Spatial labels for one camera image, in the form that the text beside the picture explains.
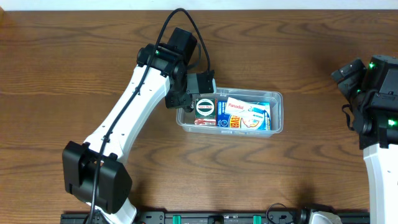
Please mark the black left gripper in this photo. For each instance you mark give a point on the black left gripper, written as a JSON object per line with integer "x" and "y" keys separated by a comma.
{"x": 181, "y": 101}

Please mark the clear plastic container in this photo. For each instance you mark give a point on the clear plastic container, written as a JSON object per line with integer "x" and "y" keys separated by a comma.
{"x": 186, "y": 120}

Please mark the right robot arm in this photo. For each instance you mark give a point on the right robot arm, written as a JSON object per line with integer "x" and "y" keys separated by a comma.
{"x": 371, "y": 94}

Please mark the green Zam-Buk box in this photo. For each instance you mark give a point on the green Zam-Buk box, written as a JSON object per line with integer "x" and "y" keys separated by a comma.
{"x": 205, "y": 108}

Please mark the white Panadol box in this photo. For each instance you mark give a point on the white Panadol box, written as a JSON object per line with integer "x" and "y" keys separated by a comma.
{"x": 246, "y": 110}

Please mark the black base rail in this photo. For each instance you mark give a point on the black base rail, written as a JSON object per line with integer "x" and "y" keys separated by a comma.
{"x": 204, "y": 218}

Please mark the dark Woods syrup bottle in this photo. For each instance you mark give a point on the dark Woods syrup bottle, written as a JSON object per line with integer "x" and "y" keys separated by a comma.
{"x": 189, "y": 109}

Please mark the blue Kool Fever box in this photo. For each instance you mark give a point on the blue Kool Fever box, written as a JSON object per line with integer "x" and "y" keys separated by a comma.
{"x": 226, "y": 120}

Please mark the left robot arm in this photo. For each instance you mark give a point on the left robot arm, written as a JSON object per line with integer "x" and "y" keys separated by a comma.
{"x": 94, "y": 171}

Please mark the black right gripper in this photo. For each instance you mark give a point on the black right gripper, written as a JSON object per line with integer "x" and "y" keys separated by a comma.
{"x": 347, "y": 78}

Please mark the red Panadol ActiFast box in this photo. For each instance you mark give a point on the red Panadol ActiFast box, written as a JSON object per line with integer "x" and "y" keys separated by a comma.
{"x": 205, "y": 121}

